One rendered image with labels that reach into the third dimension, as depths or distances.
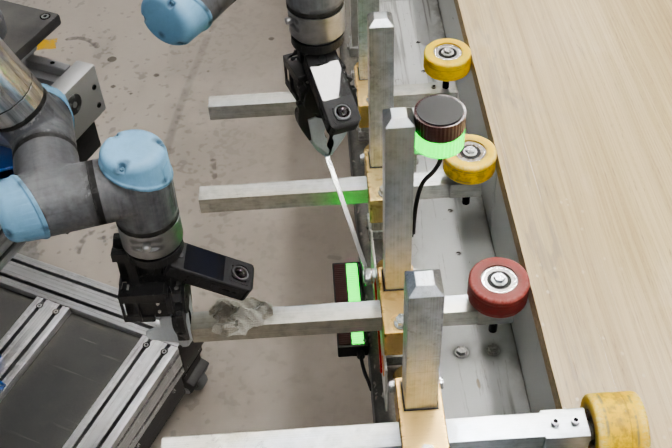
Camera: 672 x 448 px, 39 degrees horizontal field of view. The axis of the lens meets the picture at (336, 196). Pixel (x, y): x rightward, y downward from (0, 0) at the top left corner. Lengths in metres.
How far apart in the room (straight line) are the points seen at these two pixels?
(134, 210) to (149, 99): 1.98
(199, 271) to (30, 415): 0.96
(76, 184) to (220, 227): 1.54
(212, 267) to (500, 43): 0.71
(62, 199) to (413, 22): 1.28
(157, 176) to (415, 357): 0.34
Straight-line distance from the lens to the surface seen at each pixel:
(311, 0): 1.20
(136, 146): 1.06
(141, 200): 1.07
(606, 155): 1.46
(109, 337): 2.14
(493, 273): 1.26
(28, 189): 1.07
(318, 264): 2.46
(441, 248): 1.67
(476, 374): 1.51
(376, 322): 1.27
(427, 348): 0.96
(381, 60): 1.32
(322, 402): 2.21
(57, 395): 2.08
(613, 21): 1.74
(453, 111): 1.08
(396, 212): 1.17
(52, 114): 1.16
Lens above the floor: 1.86
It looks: 45 degrees down
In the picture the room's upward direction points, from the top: 3 degrees counter-clockwise
